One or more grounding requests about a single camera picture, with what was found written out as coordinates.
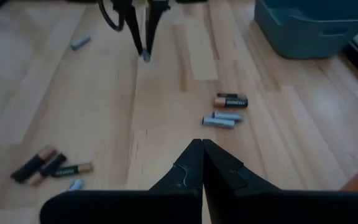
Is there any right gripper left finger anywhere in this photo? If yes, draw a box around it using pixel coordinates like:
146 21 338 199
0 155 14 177
39 138 204 224

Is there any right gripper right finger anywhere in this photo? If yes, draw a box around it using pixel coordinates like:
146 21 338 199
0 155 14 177
203 139 358 224

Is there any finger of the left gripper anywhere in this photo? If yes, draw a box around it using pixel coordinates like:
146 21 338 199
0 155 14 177
144 1 169 56
123 2 145 57

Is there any silver Kirkland battery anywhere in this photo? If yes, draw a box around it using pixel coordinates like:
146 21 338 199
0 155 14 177
68 178 85 192
140 49 152 63
212 111 245 123
201 116 236 130
69 34 92 51

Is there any teal plastic bin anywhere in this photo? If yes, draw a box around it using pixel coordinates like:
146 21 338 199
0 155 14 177
253 0 358 60

